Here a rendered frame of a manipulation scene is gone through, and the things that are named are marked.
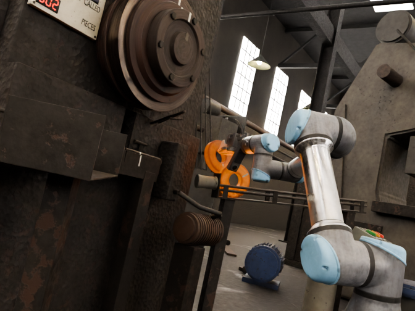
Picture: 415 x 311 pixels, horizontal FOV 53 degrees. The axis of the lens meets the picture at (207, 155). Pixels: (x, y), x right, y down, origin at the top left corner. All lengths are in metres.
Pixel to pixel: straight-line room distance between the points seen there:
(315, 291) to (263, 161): 0.56
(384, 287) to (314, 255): 0.19
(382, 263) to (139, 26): 1.04
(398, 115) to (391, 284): 2.90
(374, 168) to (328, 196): 2.77
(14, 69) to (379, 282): 1.15
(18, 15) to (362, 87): 3.34
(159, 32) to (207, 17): 0.67
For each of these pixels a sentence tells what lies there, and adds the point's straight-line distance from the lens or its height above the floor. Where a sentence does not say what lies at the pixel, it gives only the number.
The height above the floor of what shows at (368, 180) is 1.06.
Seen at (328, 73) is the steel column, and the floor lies 4.22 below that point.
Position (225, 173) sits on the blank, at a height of 0.73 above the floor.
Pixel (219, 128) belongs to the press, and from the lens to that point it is 9.47.
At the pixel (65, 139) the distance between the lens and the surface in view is 0.89.
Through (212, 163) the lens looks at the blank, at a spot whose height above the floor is 0.76.
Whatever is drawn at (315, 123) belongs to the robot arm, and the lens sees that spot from 1.28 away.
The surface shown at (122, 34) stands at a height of 1.07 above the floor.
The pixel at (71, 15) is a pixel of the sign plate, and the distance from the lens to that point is 1.52.
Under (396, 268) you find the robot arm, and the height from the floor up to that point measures 0.53.
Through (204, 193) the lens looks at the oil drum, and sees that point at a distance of 4.25.
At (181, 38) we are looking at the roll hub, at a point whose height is 1.14.
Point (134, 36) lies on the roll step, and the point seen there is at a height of 1.09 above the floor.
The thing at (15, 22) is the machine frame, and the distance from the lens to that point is 1.44.
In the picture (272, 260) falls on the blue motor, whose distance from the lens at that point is 3.41.
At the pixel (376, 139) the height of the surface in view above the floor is 1.44.
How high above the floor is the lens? 0.60
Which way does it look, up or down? 6 degrees up
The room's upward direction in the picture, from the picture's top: 12 degrees clockwise
